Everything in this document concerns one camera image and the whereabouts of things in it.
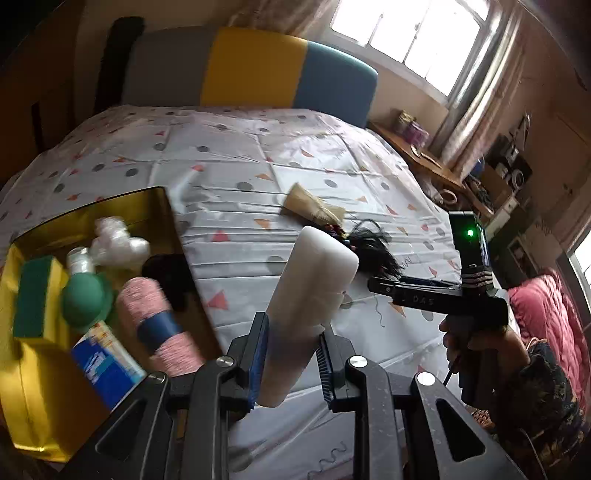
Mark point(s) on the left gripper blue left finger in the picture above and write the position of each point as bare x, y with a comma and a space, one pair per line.
256, 355

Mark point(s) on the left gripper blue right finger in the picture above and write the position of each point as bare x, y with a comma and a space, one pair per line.
325, 370

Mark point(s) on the white foam roll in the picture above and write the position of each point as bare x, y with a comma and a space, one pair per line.
311, 288

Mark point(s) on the pink towel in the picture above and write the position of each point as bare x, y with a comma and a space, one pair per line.
144, 310

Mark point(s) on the blue tissue packet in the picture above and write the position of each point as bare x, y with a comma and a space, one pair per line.
106, 364

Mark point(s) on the clear plastic bag wad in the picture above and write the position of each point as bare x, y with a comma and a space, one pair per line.
114, 247

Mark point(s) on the green and yellow sponge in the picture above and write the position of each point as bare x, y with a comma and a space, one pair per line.
38, 317

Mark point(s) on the person's right hand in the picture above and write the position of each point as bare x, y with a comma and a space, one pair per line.
511, 354

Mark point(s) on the pink quilted blanket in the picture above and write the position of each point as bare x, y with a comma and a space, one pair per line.
544, 310

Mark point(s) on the black wig with beads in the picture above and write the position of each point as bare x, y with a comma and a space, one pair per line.
370, 242

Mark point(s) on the beige cloth pouch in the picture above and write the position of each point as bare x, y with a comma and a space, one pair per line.
301, 202

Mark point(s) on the wooden side table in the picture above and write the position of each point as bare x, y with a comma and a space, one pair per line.
418, 162

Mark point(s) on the patterned white tablecloth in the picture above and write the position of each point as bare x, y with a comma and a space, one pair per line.
227, 172

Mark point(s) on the purple box on table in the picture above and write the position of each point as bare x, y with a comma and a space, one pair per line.
416, 135

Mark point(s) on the grey yellow blue headboard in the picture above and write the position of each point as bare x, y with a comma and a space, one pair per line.
239, 67

